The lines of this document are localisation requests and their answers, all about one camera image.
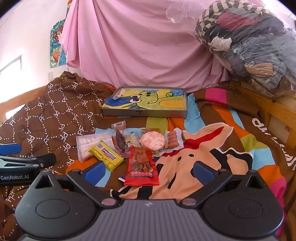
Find yellow snack bar packet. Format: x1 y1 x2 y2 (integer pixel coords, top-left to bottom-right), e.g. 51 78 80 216
88 141 124 172

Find blue calcium tablet sachet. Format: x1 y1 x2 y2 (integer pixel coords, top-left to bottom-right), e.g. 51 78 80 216
118 175 125 183

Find white translucent snack bag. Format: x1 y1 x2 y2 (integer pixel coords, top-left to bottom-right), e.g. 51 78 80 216
76 132 115 163

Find dark dried fish packet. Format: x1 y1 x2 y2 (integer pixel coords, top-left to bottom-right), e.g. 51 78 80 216
111 121 130 159

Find red dried meat snack packet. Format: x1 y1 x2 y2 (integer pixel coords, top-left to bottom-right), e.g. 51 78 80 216
125 146 159 186

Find clear packet pale crackers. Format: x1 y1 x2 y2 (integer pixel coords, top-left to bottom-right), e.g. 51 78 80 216
124 132 141 147

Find packaged sausages white wrapper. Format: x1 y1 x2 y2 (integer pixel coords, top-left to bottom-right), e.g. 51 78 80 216
163 128 184 153

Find round pink rice cake packet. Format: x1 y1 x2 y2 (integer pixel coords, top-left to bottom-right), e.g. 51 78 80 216
139 131 165 151

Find gold foil pouch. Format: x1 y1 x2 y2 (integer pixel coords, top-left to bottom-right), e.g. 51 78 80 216
139 130 167 158

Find grey tray with frog drawing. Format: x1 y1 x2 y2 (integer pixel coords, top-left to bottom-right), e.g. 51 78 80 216
102 86 188 118

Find plastic bag of clothes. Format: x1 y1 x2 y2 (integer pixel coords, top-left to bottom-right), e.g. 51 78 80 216
166 1 295 98

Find white wall socket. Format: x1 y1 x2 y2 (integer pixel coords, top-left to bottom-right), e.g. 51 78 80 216
48 71 53 82

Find colourful wall poster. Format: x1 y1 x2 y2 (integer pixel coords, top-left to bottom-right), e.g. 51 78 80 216
49 0 73 69

